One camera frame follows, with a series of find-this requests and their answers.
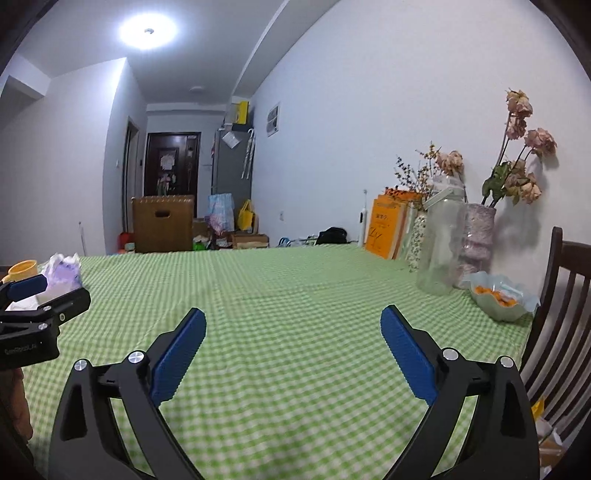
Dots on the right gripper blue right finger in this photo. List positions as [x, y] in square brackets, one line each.
[501, 442]

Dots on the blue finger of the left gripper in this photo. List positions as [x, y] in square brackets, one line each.
[19, 290]

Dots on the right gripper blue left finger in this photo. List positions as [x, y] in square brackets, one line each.
[86, 442]

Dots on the person's left hand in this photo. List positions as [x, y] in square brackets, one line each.
[14, 399]

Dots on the yellow cup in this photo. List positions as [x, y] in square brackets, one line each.
[21, 271]

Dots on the white crumpled tissue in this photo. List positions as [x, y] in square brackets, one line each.
[63, 274]

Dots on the dark wooden chair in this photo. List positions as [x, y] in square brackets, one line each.
[556, 361]

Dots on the green checkered tablecloth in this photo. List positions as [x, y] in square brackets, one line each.
[294, 379]

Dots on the brown storage box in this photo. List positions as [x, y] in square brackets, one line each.
[162, 224]

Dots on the pale green scalloped bowl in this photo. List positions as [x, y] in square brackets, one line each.
[500, 298]

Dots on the yellow tote bag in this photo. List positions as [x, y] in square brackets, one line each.
[246, 216]

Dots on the dark entrance door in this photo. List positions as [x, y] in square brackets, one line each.
[171, 165]

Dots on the pink woven vase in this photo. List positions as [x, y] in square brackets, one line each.
[477, 241]

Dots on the black bag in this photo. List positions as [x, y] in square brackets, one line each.
[332, 236]

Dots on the floral patterned vase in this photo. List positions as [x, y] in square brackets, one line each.
[417, 236]

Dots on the grey refrigerator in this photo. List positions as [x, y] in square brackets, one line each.
[228, 167]

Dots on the clear glass jar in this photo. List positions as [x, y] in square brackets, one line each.
[440, 250]

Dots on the orange book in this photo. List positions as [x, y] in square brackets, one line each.
[386, 225]

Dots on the dried pink flowers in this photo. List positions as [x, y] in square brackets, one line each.
[512, 176]

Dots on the round ceiling light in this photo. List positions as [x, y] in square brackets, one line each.
[147, 31]

